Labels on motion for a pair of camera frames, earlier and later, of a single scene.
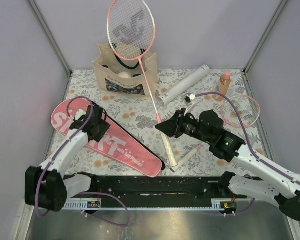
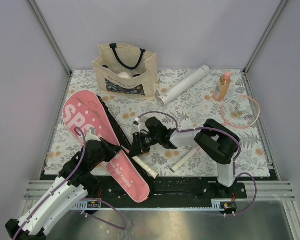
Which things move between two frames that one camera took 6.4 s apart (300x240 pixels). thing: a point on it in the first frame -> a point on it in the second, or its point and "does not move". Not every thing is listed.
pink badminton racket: [249, 108] does not move
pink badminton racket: [131, 27] -> [154, 174]
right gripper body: [187, 125] -> [145, 141]
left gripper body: [103, 127] -> [107, 152]
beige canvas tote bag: [116, 76] does not move
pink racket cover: [117, 144] -> [82, 111]
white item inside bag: [124, 74] does not move
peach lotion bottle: [223, 86] does not move
